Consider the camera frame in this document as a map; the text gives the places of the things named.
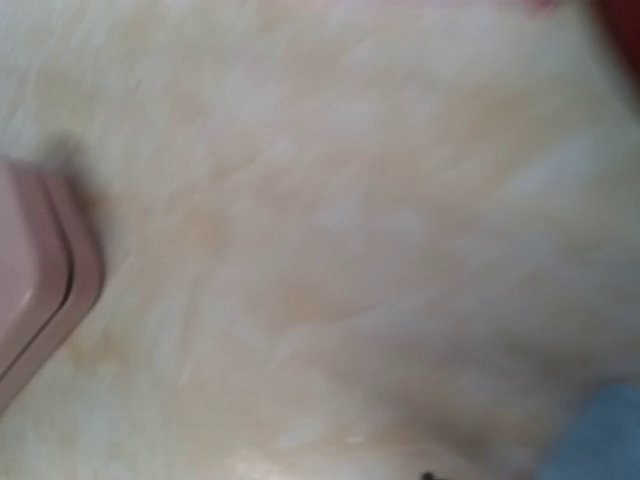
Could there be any small blue cleaning cloth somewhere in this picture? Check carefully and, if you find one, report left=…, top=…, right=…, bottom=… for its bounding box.
left=536, top=384, right=639, bottom=480

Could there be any pink glasses case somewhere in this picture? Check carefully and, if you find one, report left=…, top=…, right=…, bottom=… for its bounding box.
left=1, top=157, right=104, bottom=408

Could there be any red floral plate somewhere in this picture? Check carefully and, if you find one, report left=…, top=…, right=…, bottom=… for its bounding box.
left=592, top=0, right=639, bottom=90

